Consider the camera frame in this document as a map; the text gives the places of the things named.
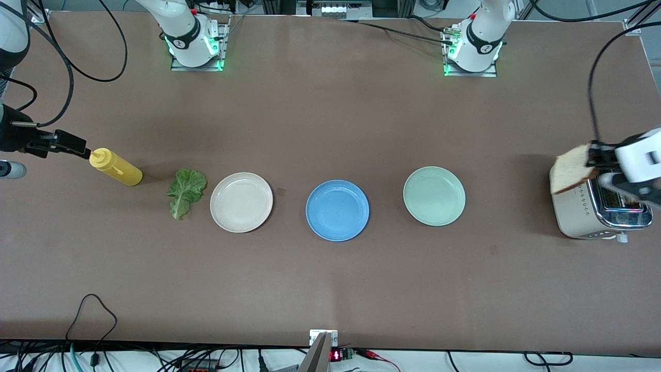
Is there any beige plate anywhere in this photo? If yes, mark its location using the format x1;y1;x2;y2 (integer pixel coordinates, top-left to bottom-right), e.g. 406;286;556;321
210;172;274;234

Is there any grey electronics box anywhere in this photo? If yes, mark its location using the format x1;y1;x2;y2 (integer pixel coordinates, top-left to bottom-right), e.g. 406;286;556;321
296;0;373;19

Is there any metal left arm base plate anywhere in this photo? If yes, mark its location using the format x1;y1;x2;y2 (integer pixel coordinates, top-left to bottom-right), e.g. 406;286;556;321
443;27;499;78

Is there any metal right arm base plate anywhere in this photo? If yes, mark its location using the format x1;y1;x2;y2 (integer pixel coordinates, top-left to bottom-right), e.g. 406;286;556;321
170;14;229;72

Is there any green lettuce leaf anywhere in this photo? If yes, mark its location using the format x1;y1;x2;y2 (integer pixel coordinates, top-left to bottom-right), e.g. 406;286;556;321
166;168;208;221

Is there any yellow squeeze bottle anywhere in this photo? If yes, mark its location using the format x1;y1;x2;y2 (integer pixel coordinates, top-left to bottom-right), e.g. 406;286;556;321
89;147;144;187

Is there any toasted bread slice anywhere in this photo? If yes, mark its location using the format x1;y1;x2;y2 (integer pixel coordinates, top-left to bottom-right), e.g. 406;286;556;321
549;144;601;195

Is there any blue plate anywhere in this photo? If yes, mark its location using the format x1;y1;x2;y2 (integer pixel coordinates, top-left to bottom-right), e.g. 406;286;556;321
305;179;370;242

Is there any black looped cable with ferrite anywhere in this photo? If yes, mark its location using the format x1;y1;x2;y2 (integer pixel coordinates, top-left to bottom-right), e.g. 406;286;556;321
65;293;119;368

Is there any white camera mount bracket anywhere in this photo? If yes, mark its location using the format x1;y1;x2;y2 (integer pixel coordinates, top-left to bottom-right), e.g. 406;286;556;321
309;329;339;347

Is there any black cable to arm base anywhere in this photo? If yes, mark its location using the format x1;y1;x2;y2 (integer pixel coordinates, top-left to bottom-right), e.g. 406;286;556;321
338;18;455;45

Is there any light green plate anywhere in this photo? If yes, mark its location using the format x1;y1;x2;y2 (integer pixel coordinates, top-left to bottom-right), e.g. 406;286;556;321
403;166;466;227

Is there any cream and chrome toaster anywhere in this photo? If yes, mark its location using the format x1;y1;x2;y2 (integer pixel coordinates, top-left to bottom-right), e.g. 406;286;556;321
550;155;654;243

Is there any grey metal camera bar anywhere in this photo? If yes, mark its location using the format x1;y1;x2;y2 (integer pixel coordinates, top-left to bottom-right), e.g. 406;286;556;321
298;332;333;372

